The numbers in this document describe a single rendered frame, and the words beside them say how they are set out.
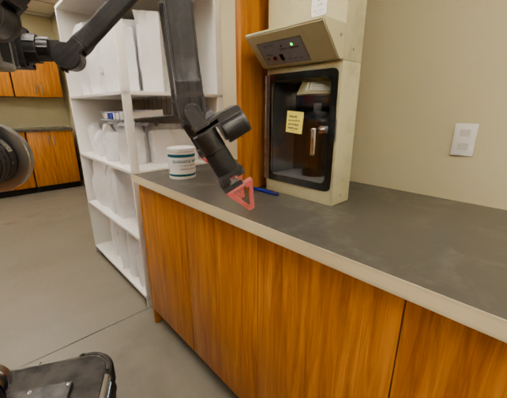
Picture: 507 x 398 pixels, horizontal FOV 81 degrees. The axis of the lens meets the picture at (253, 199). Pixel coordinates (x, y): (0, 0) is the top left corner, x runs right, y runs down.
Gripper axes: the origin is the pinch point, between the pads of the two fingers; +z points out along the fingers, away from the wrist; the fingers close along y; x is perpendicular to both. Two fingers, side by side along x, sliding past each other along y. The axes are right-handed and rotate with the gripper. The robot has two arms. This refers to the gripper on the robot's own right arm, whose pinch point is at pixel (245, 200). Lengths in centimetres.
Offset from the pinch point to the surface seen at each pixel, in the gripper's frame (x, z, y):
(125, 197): 63, 8, 149
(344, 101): -45.1, -2.3, 19.5
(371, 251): -18.5, 22.8, -14.9
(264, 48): -35, -28, 37
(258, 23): -42, -37, 51
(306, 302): 0.7, 34.8, -3.8
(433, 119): -79, 24, 25
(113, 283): 110, 58, 147
